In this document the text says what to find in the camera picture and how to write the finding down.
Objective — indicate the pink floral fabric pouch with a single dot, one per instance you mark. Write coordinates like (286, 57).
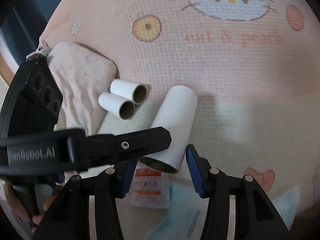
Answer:
(81, 76)

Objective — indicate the pink cat print blanket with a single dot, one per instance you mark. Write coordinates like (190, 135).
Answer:
(254, 65)

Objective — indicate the light blue tissue pack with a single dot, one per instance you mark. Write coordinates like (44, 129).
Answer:
(187, 211)

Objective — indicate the white red sachet packet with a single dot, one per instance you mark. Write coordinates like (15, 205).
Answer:
(150, 188)

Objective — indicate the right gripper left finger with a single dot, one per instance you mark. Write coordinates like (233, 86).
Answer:
(68, 215)

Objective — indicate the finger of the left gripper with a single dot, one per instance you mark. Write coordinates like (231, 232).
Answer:
(107, 149)

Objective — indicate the person's left hand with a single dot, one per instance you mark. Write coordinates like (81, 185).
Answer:
(19, 209)

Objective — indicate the large white cardboard tube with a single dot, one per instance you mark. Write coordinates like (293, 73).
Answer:
(176, 115)

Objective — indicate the small white cardboard tube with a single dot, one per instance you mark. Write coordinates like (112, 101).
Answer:
(136, 92)

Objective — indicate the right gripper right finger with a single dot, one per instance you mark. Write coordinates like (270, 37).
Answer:
(235, 204)

